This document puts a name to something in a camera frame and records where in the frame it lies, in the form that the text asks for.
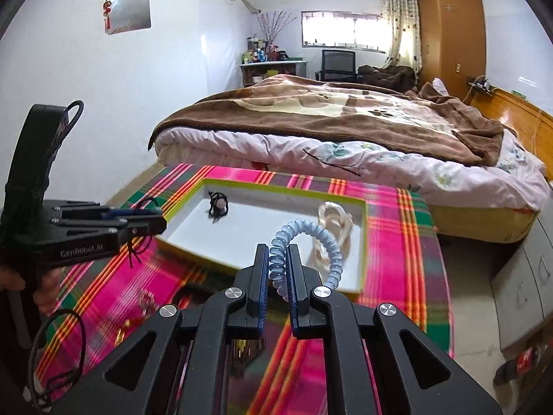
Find blue spiral hair tie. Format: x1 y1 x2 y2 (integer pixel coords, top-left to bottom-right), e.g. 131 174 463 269
268 218 345 301

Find red bead bracelet gold charms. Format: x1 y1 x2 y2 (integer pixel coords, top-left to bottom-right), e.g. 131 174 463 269
114 320 132 347

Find left hand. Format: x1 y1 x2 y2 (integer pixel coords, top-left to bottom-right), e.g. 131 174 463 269
0 266 62 315

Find pink plaid tablecloth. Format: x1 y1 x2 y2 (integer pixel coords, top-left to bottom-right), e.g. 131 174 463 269
35 164 454 414

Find yellow-green shallow tray box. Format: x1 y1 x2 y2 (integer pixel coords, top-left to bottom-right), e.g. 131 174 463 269
156 179 367 299

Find red cola bottle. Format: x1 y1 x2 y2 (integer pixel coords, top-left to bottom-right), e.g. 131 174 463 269
493 341 552 387

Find clear acrylic hair claw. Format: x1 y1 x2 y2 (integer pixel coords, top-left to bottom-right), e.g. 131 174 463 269
303 200 355 274

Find grey drawer cabinet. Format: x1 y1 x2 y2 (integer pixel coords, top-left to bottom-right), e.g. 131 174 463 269
491 218 553 351

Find red chinese knot ornament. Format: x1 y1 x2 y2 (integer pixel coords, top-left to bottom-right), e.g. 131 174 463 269
102 0 112 34

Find brown fleece blanket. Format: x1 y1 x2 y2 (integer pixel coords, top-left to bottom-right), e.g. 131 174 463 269
148 74 504 166

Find cluttered desk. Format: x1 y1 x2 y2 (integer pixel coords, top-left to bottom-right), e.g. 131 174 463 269
240 37 308 87

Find dried branch bouquet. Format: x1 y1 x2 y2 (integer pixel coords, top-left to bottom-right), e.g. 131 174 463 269
257 10 296 46

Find black office chair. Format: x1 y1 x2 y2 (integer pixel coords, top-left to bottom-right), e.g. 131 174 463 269
315 49 358 83

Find dark clothes pile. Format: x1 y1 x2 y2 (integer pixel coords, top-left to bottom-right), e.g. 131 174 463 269
358 65 417 93

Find wooden headboard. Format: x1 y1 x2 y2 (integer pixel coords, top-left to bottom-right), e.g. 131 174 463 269
470 88 553 181

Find wooden wardrobe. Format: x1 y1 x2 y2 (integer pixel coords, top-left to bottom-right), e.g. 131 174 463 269
418 0 486 99

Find patterned curtain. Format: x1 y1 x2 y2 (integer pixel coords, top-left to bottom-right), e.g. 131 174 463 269
381 0 422 74

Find black cable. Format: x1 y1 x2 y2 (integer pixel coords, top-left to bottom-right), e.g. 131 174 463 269
27 308 87 413

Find black hair tie pink bead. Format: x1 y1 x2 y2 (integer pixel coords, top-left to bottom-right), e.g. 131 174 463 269
208 191 229 223

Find silver wall panel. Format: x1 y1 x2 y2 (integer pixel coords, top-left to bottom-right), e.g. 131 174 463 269
107 0 151 35

